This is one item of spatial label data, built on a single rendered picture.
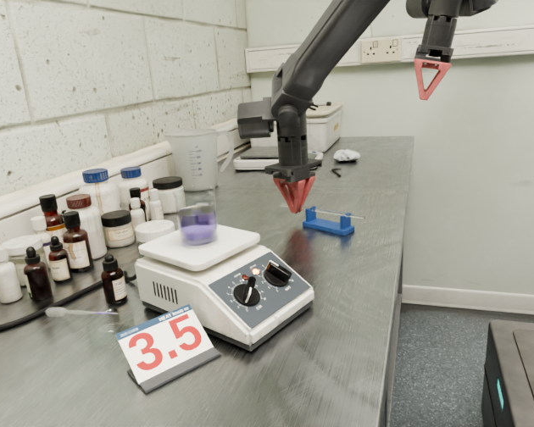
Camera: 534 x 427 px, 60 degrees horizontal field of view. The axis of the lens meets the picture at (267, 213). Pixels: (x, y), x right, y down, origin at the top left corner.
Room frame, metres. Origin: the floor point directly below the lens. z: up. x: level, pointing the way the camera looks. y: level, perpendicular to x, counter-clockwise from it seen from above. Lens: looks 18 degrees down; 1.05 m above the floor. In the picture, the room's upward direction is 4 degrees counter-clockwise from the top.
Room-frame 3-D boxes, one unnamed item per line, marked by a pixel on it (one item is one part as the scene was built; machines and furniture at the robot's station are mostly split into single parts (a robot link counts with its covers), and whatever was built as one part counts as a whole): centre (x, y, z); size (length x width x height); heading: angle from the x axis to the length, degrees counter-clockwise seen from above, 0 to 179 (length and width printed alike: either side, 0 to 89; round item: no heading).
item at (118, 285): (0.59, 0.22, 0.78); 0.03 x 0.03 x 0.07
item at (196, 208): (0.56, 0.09, 0.87); 0.06 x 0.05 x 0.08; 16
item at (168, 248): (0.57, 0.09, 0.83); 0.12 x 0.12 x 0.01; 50
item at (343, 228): (0.82, -0.11, 0.77); 0.10 x 0.03 x 0.04; 46
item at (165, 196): (1.02, 0.22, 0.79); 0.07 x 0.07 x 0.07
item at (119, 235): (0.82, 0.28, 0.78); 0.05 x 0.05 x 0.06
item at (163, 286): (0.55, 0.07, 0.79); 0.22 x 0.13 x 0.08; 50
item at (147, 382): (0.43, 0.12, 0.77); 0.09 x 0.06 x 0.04; 129
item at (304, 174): (0.87, -0.05, 0.82); 0.07 x 0.07 x 0.09; 45
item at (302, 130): (0.88, -0.05, 0.95); 0.07 x 0.06 x 0.07; 83
